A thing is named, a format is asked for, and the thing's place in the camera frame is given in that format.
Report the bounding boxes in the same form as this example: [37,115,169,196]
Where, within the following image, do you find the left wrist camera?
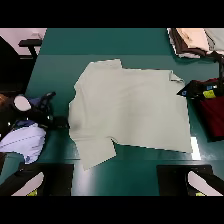
[37,91,57,114]

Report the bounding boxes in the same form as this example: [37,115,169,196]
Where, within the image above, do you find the beige T-shirt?
[68,58,194,171]

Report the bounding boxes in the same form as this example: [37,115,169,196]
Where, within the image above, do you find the brown garment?
[168,28,210,60]

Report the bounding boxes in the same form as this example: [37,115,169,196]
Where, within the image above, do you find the grey garment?
[203,28,224,54]

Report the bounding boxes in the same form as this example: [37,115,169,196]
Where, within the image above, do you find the dark red garment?
[198,77,224,142]

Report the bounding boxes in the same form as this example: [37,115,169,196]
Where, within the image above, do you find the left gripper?
[49,114,70,131]

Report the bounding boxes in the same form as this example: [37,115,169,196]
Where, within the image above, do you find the pale pink garment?
[175,28,210,51]

